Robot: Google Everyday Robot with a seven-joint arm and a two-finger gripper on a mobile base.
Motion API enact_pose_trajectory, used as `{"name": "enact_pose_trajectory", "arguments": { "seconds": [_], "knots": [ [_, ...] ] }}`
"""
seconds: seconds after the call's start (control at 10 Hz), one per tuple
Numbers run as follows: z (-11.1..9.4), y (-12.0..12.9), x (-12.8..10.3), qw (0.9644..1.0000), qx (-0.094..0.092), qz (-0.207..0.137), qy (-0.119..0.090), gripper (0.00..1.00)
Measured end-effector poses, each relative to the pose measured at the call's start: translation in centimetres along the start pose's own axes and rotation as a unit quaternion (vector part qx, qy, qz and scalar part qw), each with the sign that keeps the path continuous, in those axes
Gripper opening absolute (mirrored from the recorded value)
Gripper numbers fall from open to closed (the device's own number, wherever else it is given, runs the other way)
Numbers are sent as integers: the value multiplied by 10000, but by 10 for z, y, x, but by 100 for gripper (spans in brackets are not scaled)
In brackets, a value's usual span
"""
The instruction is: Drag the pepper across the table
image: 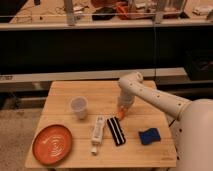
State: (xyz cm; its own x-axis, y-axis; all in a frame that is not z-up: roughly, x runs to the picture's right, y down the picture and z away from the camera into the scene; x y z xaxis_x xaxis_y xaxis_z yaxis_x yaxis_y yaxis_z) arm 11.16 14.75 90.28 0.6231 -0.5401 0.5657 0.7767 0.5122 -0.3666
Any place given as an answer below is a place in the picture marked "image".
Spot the wooden table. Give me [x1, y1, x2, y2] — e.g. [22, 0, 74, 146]
[25, 80, 178, 169]

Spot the blue sponge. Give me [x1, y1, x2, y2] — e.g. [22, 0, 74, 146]
[139, 128, 161, 145]

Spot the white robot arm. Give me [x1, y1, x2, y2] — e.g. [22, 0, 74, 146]
[118, 72, 213, 171]

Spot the orange plate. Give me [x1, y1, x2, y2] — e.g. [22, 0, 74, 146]
[32, 125, 72, 165]

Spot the clear plastic cup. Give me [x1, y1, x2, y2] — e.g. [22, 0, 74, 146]
[70, 96, 88, 119]

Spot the black white striped block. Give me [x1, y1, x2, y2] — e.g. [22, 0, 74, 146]
[107, 117, 126, 146]

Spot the orange pepper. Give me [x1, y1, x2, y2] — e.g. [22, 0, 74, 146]
[116, 109, 125, 120]

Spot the metal shelf rail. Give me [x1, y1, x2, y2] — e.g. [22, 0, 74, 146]
[0, 0, 213, 32]

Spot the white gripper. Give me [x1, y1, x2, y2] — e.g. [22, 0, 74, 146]
[117, 90, 134, 109]

